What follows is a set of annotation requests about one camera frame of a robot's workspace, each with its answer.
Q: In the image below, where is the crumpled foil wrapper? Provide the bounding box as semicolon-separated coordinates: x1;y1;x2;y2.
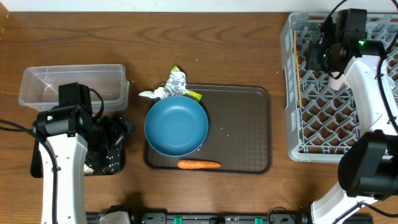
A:
164;66;202;102

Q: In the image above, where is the dark brown serving tray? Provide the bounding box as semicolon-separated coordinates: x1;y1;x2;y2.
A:
143;82;273;174

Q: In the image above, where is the white rice pile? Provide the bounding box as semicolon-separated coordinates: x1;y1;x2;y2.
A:
83;149;121;175

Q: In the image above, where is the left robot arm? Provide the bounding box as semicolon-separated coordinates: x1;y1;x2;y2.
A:
1;105;135;223

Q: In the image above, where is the black waste tray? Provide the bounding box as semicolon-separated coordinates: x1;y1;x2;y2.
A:
30;116;126;179

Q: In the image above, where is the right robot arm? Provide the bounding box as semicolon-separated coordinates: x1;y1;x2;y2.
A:
308;39;397;223

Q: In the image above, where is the orange carrot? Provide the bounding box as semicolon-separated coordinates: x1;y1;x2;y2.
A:
177;159;221;169

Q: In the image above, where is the clear plastic bin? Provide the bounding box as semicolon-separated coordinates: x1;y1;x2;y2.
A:
19;64;130;111

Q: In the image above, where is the grey dishwasher rack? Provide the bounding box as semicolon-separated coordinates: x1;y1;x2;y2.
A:
280;12;397;162

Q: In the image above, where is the dark blue plate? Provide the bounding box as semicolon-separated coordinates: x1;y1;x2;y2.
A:
144;96;209;157

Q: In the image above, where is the white pink cup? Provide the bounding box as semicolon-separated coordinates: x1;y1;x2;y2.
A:
328;74;350;91

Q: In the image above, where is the wooden chopstick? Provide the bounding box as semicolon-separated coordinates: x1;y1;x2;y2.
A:
293;30;302;108

